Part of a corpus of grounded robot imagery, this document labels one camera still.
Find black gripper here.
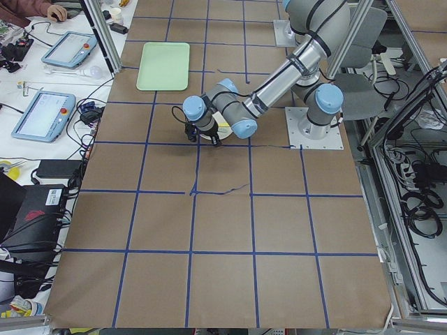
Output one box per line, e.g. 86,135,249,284
196,117,221,147

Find cream round plate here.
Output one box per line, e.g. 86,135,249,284
200,112,233,141

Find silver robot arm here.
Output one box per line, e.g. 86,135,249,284
182,1,351,146

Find operator hand on mouse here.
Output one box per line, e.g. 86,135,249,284
47,4,68,22

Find light green tray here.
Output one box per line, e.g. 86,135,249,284
136,42,190,91

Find white light bulb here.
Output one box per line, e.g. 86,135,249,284
78,66,103,80

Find grey office chair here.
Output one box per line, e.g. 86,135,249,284
335,6,389,121

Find black power adapter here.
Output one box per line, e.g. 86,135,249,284
36,159,81,179

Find far blue teach pendant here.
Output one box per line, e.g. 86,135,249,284
41,31,98,68

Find blue teach pendant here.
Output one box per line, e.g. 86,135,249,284
11,91,76,143
41,31,98,68

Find near blue teach pendant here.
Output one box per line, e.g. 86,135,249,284
11,91,76,143

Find black laptop computer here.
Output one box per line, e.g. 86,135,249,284
1,174,68,271

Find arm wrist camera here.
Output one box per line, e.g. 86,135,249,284
184,122,198,142

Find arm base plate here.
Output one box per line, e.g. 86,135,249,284
273,20,300,47
285,107,344,151

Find aluminium frame post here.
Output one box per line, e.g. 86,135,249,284
80,0,122,75

